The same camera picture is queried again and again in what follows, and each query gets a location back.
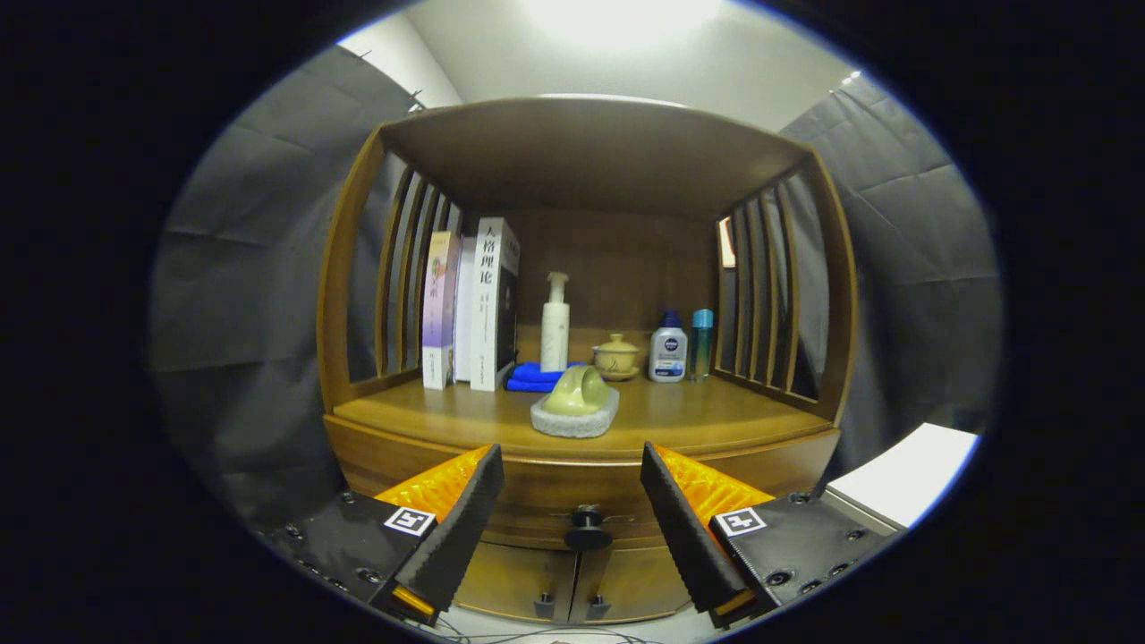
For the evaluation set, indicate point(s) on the thick white book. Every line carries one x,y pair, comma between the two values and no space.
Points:
487,304

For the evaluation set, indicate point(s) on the pink and purple book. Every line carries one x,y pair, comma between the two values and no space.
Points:
440,304

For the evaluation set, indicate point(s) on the thin white book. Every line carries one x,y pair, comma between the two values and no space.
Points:
464,313

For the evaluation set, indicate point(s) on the white pump bottle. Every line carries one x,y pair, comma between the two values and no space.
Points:
555,331

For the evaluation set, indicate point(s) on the wooden cabinet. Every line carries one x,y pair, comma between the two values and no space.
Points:
590,152

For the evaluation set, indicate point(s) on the white bottle with blue cap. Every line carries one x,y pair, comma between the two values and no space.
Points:
667,353

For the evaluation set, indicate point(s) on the wooden cabinet door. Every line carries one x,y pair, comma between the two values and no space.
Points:
519,577
635,577

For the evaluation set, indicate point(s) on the wooden drawer with black knob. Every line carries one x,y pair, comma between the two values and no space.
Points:
555,487

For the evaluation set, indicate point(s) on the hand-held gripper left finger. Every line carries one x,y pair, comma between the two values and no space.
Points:
465,519

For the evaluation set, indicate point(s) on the yellow lidded teacup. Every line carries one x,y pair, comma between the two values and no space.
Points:
617,358

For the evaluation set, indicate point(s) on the green and grey scrub brush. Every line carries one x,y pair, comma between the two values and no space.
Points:
572,398

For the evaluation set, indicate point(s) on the wooden countertop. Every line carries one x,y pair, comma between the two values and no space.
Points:
716,416

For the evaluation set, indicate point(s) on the teal bottle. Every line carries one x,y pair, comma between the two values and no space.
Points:
701,344

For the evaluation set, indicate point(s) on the white panel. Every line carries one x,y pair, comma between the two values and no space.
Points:
912,470

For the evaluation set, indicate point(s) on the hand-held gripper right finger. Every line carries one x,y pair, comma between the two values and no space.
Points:
680,537

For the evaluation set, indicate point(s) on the blue folded cloth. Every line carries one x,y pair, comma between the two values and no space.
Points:
523,376

